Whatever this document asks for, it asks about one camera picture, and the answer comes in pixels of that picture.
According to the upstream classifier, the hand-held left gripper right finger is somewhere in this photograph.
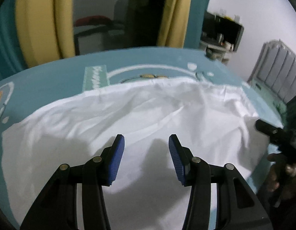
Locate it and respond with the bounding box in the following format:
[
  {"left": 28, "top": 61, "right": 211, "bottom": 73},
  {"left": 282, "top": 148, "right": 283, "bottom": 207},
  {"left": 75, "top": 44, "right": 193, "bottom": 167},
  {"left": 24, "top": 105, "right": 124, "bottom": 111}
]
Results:
[{"left": 168, "top": 134, "right": 275, "bottom": 230}]

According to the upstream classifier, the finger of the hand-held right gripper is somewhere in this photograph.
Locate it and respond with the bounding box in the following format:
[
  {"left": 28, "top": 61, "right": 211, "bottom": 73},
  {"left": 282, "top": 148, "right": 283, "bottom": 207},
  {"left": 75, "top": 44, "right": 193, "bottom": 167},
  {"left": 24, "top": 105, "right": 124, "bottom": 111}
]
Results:
[{"left": 255, "top": 119, "right": 284, "bottom": 145}]

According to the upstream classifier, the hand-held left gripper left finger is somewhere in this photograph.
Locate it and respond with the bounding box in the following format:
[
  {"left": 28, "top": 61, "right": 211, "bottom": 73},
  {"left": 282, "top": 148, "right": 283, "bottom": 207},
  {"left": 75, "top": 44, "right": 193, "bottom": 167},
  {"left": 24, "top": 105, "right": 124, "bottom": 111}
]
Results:
[{"left": 20, "top": 134, "right": 125, "bottom": 230}]

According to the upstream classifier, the large white garment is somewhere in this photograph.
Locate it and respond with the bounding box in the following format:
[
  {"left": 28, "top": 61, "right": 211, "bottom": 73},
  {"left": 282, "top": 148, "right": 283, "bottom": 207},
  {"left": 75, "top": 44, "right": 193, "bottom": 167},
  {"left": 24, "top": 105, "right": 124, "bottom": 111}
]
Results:
[{"left": 2, "top": 78, "right": 270, "bottom": 230}]

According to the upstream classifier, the person's right hand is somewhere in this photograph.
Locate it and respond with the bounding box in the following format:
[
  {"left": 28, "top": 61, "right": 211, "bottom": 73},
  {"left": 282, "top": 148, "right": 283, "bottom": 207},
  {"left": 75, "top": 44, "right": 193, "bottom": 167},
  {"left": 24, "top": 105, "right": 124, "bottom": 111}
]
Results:
[{"left": 268, "top": 153, "right": 296, "bottom": 200}]

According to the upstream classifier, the grey ribbed radiator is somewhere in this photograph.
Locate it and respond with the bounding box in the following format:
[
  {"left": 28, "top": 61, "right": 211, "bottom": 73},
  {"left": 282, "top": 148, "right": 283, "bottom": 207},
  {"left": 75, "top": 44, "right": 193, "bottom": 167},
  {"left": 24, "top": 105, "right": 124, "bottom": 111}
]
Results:
[{"left": 247, "top": 39, "right": 296, "bottom": 104}]

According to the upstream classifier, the teal printed bed sheet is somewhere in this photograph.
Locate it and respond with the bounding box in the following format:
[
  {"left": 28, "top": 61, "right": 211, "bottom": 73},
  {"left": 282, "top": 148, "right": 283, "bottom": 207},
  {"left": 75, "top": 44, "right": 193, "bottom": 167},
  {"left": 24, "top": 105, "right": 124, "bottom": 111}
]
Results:
[{"left": 0, "top": 47, "right": 286, "bottom": 230}]

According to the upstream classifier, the narrow teal curtain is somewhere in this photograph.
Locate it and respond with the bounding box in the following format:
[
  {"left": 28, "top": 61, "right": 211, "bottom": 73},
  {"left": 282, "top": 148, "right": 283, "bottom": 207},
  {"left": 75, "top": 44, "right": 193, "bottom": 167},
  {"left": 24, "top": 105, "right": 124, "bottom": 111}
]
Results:
[{"left": 184, "top": 0, "right": 214, "bottom": 51}]

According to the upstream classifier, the narrow yellow curtain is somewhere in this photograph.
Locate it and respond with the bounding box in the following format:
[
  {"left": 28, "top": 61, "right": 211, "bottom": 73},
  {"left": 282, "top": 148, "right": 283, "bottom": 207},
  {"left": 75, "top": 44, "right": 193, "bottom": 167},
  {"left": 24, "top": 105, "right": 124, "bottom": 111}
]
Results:
[{"left": 156, "top": 0, "right": 194, "bottom": 48}]

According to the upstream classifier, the dark window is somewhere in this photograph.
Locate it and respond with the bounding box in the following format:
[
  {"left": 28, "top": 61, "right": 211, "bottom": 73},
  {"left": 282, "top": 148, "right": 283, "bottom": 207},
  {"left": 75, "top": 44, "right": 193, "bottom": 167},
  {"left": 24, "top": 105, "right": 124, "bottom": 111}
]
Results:
[{"left": 73, "top": 0, "right": 168, "bottom": 55}]

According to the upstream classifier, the wide teal curtain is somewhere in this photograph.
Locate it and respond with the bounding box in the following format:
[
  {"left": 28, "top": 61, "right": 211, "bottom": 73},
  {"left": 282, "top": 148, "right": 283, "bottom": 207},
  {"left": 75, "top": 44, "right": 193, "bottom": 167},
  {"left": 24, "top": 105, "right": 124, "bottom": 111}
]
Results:
[{"left": 0, "top": 0, "right": 27, "bottom": 84}]

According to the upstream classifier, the black wall shelf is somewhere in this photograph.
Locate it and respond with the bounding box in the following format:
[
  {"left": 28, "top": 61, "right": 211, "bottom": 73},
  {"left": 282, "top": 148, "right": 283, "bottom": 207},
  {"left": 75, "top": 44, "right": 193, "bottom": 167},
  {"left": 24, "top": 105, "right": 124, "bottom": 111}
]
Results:
[{"left": 199, "top": 11, "right": 244, "bottom": 64}]

